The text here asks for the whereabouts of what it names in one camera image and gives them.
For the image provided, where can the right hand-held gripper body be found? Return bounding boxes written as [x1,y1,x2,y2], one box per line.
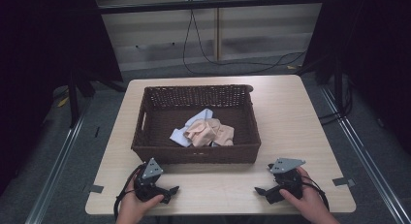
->
[267,157,306,201]

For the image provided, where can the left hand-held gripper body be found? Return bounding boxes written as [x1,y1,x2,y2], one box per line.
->
[133,157,170,203]

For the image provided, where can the light blue cloth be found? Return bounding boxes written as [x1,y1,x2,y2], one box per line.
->
[169,108,215,148]

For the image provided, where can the peach cloth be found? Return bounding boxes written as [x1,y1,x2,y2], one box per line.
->
[182,117,236,148]

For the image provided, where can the brown wicker basket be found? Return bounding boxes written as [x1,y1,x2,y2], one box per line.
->
[130,83,262,165]

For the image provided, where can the person's left hand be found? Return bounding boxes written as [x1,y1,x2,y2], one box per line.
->
[115,180,165,224]

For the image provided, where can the person's right hand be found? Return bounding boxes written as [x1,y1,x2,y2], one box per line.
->
[278,167,341,224]

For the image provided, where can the grey tape piece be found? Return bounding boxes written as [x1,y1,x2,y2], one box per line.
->
[83,183,105,195]
[332,176,357,188]

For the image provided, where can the black metal stand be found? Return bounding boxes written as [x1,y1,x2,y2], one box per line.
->
[65,63,128,129]
[295,53,346,115]

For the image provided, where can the dark curtain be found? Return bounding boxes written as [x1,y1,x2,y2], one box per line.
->
[0,0,124,197]
[301,0,411,155]

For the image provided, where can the black horizontal bar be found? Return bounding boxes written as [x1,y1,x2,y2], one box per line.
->
[96,0,326,16]

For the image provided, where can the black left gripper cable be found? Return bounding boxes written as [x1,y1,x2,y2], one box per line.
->
[112,163,145,221]

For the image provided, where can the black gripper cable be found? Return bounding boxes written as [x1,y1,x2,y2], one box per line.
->
[300,175,331,212]
[112,163,145,221]

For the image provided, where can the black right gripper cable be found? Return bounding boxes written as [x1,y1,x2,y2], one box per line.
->
[300,175,331,212]

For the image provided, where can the metal floor rail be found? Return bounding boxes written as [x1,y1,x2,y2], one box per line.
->
[24,115,86,224]
[319,85,411,224]

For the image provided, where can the bundle of black cables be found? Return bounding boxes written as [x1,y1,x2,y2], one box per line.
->
[317,73,354,127]

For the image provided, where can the long black floor cable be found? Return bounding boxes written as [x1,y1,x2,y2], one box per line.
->
[181,9,307,76]

